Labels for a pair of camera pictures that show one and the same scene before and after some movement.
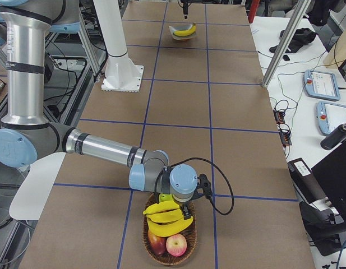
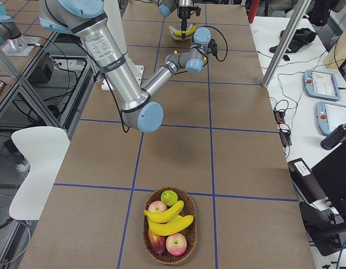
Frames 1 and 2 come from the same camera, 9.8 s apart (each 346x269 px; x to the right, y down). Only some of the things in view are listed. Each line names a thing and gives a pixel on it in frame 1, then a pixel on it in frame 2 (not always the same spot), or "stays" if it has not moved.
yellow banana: [157, 207] to [165, 216]
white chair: [30, 199] stays
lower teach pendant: [330, 116] stays
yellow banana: [186, 32] stays
